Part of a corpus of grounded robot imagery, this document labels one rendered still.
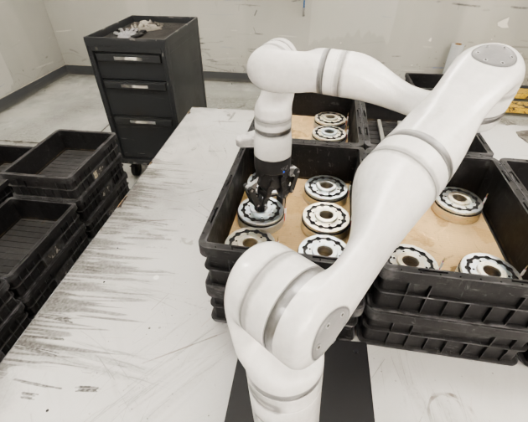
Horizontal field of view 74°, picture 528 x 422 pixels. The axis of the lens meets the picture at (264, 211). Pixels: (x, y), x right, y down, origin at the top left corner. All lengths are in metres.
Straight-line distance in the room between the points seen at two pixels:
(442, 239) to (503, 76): 0.39
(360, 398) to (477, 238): 0.44
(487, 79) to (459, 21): 3.65
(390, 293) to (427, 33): 3.64
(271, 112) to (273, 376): 0.43
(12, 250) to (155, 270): 0.86
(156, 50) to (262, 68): 1.53
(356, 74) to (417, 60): 3.60
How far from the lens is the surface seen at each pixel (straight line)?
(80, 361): 0.81
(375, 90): 0.59
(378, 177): 0.38
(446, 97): 0.50
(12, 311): 1.43
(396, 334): 0.75
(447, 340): 0.76
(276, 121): 0.64
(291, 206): 0.83
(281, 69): 0.59
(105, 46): 2.22
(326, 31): 3.99
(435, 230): 0.85
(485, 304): 0.69
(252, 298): 0.32
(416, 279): 0.61
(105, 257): 0.97
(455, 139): 0.46
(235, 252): 0.58
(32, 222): 1.77
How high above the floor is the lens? 1.34
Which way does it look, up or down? 39 degrees down
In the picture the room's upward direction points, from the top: straight up
